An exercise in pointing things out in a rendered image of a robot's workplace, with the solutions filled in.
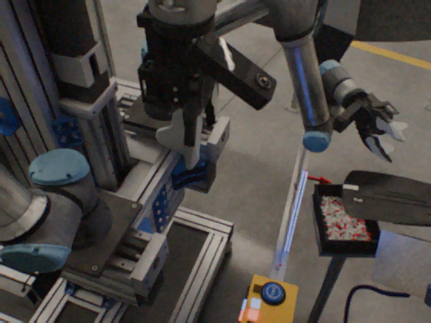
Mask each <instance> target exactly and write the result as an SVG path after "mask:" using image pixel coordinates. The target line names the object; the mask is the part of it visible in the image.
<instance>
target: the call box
mask: <svg viewBox="0 0 431 323"><path fill-rule="evenodd" d="M254 284H256V285H261V286H262V290H261V293H256V292H254V291H252V289H253V285H254ZM268 284H277V285H279V286H280V287H281V289H282V299H281V300H280V301H278V302H275V303H274V302H270V301H267V300H266V298H265V297H264V294H263V292H264V288H265V287H266V286H267V285H268ZM298 290H299V289H298V286H295V285H291V284H287V283H285V282H281V281H277V280H274V279H271V278H266V277H262V276H259V275H253V276H252V282H251V285H250V288H249V296H248V298H247V302H246V307H245V311H244V313H243V316H242V322H241V323H247V321H248V320H249V321H253V322H255V323H292V319H293V315H294V310H295V306H296V298H297V294H298ZM252 298H255V299H259V300H261V301H260V306H259V309H258V308H253V307H251V301H252ZM250 309H252V310H255V311H258V314H257V318H256V320H253V319H251V318H249V311H250Z"/></svg>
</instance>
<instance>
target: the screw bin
mask: <svg viewBox="0 0 431 323"><path fill-rule="evenodd" d="M314 186H315V190H314V193H313V196H312V201H313V205H314V209H315V214H316V222H317V227H318V231H319V239H320V243H321V248H322V252H339V253H376V252H377V249H378V245H379V240H380V236H381V230H380V227H379V223H378V221H375V220H369V219H366V224H367V226H368V229H369V233H370V235H372V236H370V238H371V241H363V240H356V239H328V238H327V235H326V228H325V224H324V220H323V216H322V208H321V204H320V200H319V196H324V195H325V196H330V195H331V196H342V184H316V183H315V184H314Z"/></svg>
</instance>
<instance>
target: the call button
mask: <svg viewBox="0 0 431 323"><path fill-rule="evenodd" d="M263 294H264V297H265V298H266V300H267V301H270V302H274V303H275V302H278V301H280V300H281V299H282V289H281V287H280V286H279V285H277V284H268V285H267V286H266V287H265V288H264V292H263Z"/></svg>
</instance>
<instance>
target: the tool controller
mask: <svg viewBox="0 0 431 323"><path fill-rule="evenodd" d="M360 1H361V0H322V1H321V2H320V7H322V8H321V10H320V12H319V14H318V16H317V18H316V20H315V22H314V24H315V23H316V21H317V19H318V18H319V20H318V22H317V24H316V27H315V30H314V32H313V33H312V39H313V42H314V46H315V53H316V60H317V62H318V66H320V65H321V64H322V63H323V62H325V61H328V60H335V61H337V62H338V63H339V64H340V65H341V64H342V57H343V56H344V55H345V54H346V52H347V50H348V49H349V47H350V45H351V44H352V42H353V41H354V39H355V36H356V26H357V21H358V15H359V6H360Z"/></svg>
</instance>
